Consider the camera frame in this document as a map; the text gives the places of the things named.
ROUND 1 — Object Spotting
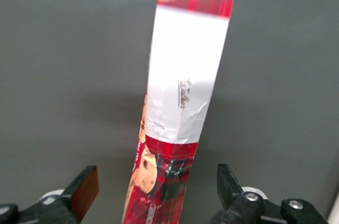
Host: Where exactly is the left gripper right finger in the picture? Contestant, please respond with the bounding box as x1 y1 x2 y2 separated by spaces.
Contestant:
211 164 329 224

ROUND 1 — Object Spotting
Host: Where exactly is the red cookie box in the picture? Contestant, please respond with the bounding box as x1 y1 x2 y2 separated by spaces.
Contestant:
120 0 238 224

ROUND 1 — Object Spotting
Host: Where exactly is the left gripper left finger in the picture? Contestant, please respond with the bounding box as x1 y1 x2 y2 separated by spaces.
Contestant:
0 165 100 224

